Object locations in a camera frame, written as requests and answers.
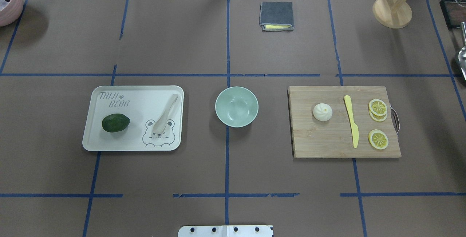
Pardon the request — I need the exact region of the pink ice bowl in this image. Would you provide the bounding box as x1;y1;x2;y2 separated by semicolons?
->
0;0;24;27

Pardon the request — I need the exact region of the lemon slice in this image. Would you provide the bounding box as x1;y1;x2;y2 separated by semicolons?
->
369;112;388;122
368;99;388;116
368;129;389;150

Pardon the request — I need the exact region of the bamboo cutting board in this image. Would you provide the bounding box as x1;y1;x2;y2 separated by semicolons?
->
288;86;401;158

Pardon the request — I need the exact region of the wooden mug tree stand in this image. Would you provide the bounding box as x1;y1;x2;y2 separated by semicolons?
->
372;0;412;29

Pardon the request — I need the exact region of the light green bowl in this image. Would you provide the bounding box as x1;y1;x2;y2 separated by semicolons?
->
215;86;258;128

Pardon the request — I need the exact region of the upper lemon slice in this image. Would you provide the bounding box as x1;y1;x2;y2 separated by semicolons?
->
368;99;388;116

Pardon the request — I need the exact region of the beige plastic spoon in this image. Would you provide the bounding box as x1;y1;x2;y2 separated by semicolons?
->
152;93;178;134

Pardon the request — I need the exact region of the dark wooden tray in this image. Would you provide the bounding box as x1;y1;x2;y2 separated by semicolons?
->
439;0;466;29

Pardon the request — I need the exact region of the metal scoop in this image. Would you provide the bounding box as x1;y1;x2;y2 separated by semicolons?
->
457;21;466;80

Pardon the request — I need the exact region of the lower lemon slice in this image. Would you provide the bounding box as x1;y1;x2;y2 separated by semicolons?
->
368;129;389;150

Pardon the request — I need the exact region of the green avocado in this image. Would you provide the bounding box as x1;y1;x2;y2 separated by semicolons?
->
101;114;130;133

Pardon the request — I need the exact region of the middle lemon slice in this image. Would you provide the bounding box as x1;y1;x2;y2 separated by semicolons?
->
369;112;388;122

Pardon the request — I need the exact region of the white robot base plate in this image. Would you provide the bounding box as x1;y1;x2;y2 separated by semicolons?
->
178;224;274;237

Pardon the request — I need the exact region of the yellow plastic knife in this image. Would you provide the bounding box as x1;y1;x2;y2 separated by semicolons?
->
343;95;359;149

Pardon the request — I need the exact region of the cream bear serving tray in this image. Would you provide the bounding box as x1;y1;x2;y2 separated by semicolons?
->
83;86;184;152

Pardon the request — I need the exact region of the folded grey yellow cloth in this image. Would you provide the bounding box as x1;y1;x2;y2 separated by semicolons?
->
258;2;295;32

